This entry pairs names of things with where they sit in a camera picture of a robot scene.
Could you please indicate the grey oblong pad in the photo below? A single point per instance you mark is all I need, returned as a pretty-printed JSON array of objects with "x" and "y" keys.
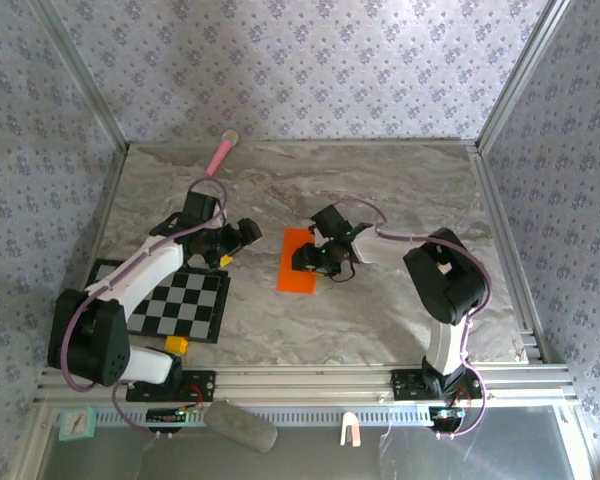
[{"x": 240, "y": 426}]

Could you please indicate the slanted aluminium frame post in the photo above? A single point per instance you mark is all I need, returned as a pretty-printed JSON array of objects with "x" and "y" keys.
[
  {"x": 80, "y": 75},
  {"x": 520, "y": 75}
]

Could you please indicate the pink toy microphone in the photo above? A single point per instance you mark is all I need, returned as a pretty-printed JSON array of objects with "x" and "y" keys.
[{"x": 220, "y": 155}]

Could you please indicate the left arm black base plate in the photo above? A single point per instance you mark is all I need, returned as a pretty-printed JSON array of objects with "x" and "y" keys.
[{"x": 200, "y": 387}]

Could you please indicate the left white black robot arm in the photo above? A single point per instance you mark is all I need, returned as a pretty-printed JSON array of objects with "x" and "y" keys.
[{"x": 150, "y": 270}]

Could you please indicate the yellow toy block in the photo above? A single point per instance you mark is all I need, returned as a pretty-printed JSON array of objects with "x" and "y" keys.
[{"x": 176, "y": 345}]

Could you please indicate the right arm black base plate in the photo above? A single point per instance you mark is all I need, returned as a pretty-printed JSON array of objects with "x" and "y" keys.
[{"x": 405, "y": 385}]

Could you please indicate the long aluminium frame rail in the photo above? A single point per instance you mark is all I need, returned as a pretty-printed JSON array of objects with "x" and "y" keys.
[{"x": 305, "y": 385}]

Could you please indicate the black grey checkerboard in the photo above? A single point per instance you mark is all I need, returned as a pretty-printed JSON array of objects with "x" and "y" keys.
[{"x": 190, "y": 300}]

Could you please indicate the white plastic hook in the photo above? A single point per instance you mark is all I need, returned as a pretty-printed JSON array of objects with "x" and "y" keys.
[{"x": 351, "y": 425}]

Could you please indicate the aluminium side rail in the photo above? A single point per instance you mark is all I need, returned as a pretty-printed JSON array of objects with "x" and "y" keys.
[
  {"x": 105, "y": 210},
  {"x": 510, "y": 260}
]

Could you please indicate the teal square clock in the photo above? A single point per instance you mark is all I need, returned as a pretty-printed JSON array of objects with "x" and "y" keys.
[{"x": 77, "y": 424}]

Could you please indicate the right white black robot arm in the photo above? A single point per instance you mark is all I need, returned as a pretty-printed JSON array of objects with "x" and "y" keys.
[{"x": 442, "y": 345}]

